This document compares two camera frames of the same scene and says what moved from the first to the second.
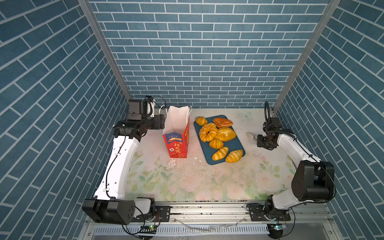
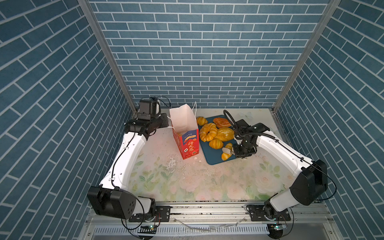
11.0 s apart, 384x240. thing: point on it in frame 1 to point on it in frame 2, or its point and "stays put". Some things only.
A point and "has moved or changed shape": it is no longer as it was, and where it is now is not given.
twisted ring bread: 208,132 stays put
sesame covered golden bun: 225,134 stays put
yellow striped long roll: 220,154 to 225,156
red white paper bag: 176,133 has moved or changed shape
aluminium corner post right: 330,7 stays put
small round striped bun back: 201,120 stays put
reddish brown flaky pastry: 222,122 stays put
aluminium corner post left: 106,44 stays put
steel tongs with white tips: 251,136 has moved or changed shape
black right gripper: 260,143 to 238,153
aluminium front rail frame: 308,221 stays put
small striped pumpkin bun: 216,144 stays put
